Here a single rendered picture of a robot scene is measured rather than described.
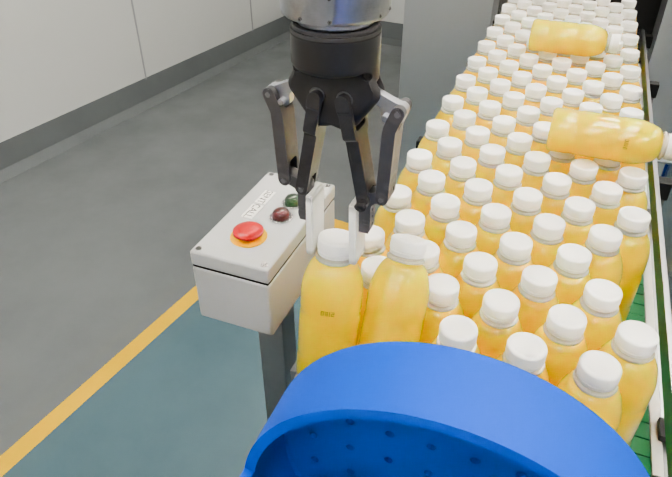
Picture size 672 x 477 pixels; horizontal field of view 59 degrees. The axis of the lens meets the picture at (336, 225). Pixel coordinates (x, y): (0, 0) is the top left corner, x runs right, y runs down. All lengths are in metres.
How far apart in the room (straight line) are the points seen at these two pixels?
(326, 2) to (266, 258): 0.32
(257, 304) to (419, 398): 0.37
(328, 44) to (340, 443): 0.31
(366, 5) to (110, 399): 1.76
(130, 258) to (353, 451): 2.19
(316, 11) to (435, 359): 0.26
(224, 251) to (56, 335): 1.70
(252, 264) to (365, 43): 0.29
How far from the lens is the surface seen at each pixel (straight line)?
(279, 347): 0.86
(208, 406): 1.98
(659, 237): 1.04
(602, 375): 0.63
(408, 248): 0.63
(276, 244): 0.70
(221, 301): 0.73
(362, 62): 0.49
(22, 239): 2.92
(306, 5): 0.47
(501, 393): 0.37
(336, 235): 0.61
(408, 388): 0.37
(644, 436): 0.84
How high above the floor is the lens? 1.51
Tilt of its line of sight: 34 degrees down
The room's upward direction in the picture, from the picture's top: straight up
